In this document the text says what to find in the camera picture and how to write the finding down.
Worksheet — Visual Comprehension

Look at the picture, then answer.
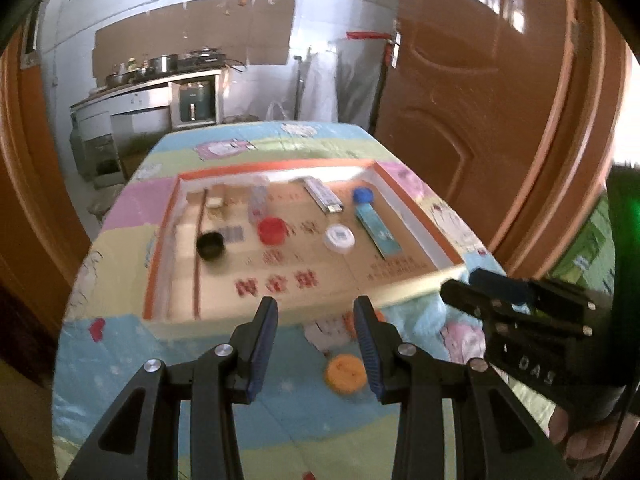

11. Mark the green air fryer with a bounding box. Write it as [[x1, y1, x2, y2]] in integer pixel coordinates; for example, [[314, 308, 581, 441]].
[[177, 80, 213, 123]]

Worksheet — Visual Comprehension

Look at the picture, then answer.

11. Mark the teal lighter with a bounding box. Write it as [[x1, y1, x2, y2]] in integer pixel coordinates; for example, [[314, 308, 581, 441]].
[[355, 202, 403, 259]]

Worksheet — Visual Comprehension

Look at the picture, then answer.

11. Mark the black bottle cap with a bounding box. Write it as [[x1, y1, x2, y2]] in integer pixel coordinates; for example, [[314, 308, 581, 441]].
[[196, 232, 226, 261]]

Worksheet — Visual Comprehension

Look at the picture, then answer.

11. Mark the wooden door frame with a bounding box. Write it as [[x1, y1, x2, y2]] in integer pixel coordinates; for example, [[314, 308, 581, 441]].
[[492, 0, 640, 281], [0, 25, 91, 321]]

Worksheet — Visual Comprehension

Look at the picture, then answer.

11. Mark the cartoon sheep printed blanket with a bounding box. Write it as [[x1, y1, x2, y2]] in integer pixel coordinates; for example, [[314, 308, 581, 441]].
[[52, 121, 556, 480]]

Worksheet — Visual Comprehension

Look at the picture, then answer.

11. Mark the orange bottle cap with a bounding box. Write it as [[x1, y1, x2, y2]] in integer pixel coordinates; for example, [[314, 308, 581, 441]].
[[342, 309, 387, 338], [325, 354, 368, 393]]

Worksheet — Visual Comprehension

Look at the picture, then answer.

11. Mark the black pole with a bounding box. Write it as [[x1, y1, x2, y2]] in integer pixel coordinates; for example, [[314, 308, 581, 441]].
[[294, 55, 305, 122]]

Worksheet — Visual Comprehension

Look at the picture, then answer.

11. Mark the person's right hand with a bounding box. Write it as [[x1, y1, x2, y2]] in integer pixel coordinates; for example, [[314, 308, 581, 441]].
[[548, 405, 626, 461]]

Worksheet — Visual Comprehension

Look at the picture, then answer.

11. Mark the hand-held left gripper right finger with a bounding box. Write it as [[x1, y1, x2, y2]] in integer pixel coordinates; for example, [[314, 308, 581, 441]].
[[352, 295, 576, 480]]

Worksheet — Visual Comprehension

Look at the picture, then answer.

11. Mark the small wooden block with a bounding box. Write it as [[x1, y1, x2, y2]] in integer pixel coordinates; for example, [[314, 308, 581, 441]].
[[207, 185, 228, 221]]

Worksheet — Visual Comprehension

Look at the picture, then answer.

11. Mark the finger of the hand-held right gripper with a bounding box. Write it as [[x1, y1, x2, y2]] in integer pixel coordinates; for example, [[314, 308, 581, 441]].
[[440, 280, 593, 338], [470, 269, 611, 328]]

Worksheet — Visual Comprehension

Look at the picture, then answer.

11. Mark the flattened brown carton liner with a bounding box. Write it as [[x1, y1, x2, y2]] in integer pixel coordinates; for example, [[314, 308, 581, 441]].
[[170, 185, 441, 318]]

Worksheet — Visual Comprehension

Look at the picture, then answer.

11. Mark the white kitchen counter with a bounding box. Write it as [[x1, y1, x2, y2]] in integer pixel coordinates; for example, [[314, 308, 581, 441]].
[[70, 70, 223, 161]]

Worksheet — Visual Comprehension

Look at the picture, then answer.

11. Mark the red bottle cap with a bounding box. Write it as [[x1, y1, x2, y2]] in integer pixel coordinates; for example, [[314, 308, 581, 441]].
[[257, 216, 287, 246]]

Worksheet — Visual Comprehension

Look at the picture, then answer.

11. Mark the white plastic sheet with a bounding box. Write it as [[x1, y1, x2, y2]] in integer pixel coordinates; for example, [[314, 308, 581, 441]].
[[300, 50, 341, 123]]

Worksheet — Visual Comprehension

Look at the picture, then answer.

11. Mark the white bottle cap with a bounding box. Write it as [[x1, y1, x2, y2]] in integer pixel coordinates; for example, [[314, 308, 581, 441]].
[[323, 224, 356, 255]]

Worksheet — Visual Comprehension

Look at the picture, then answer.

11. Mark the cardboard sheet on wall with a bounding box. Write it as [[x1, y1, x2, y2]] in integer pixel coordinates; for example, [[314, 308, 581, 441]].
[[95, 0, 296, 81]]

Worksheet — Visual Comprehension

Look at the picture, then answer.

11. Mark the metal door handle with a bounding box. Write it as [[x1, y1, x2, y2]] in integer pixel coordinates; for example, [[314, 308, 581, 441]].
[[385, 30, 403, 68]]

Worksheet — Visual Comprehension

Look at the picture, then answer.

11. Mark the green printed carton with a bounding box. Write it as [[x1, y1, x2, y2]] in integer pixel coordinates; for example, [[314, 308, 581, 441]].
[[545, 195, 616, 296]]

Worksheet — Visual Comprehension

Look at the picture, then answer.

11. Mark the black gas stove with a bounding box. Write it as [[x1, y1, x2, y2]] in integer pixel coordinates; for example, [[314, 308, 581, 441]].
[[177, 50, 226, 72]]

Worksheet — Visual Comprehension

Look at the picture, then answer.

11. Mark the white cartoon lighter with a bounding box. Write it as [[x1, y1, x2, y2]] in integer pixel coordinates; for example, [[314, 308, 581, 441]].
[[302, 177, 346, 215]]

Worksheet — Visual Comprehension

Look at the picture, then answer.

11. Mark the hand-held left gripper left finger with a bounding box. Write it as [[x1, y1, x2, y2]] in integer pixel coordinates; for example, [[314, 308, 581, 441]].
[[62, 296, 279, 480]]

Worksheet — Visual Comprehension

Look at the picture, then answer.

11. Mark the shallow orange-rimmed cardboard box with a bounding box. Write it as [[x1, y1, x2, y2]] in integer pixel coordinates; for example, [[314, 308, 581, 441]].
[[142, 159, 468, 323]]

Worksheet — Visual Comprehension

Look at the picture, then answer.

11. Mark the grey plastic sheet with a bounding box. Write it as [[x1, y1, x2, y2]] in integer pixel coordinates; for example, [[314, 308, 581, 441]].
[[335, 35, 386, 131]]

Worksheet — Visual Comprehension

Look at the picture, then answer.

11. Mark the panelled wooden door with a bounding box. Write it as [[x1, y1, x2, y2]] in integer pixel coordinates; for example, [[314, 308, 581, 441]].
[[372, 0, 576, 241]]

